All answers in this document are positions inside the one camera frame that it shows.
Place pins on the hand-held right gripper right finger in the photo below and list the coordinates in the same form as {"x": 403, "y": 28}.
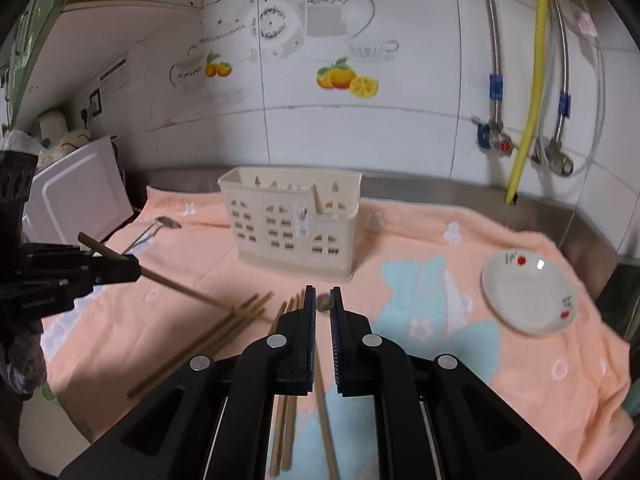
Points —
{"x": 336, "y": 345}

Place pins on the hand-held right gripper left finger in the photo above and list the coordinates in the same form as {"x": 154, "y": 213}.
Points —
{"x": 310, "y": 340}

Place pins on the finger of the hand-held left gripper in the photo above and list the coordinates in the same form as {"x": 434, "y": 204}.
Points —
{"x": 117, "y": 269}

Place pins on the long wooden chopstick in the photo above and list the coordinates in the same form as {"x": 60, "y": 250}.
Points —
{"x": 185, "y": 290}

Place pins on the pile of wooden chopsticks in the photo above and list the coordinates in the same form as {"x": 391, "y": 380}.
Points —
{"x": 210, "y": 340}

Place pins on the cream plastic utensil holder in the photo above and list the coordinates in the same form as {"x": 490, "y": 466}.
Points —
{"x": 255, "y": 252}

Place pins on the metal slotted spoon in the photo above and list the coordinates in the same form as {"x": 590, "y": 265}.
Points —
{"x": 167, "y": 222}

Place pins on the white cutting board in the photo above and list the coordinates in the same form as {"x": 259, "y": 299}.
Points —
{"x": 75, "y": 190}

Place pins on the small green plastic item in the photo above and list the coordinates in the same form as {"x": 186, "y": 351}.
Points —
{"x": 47, "y": 393}

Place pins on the cream kitchen appliance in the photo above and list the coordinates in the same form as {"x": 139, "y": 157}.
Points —
{"x": 60, "y": 132}

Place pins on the peach printed towel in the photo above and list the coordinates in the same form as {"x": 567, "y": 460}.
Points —
{"x": 525, "y": 385}

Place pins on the white floral small bowl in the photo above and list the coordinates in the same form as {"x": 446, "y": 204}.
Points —
{"x": 530, "y": 295}

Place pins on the metal angle valve red knob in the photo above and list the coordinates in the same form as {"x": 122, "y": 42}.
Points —
{"x": 492, "y": 137}

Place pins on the plain metal angle valve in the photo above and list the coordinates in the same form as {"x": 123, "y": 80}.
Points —
{"x": 555, "y": 157}

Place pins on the black wall outlet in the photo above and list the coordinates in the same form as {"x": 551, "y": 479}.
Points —
{"x": 95, "y": 101}

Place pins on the white wall label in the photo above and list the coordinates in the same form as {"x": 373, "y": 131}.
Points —
{"x": 114, "y": 76}

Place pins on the green window frame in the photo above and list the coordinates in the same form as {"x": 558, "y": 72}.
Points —
{"x": 30, "y": 20}

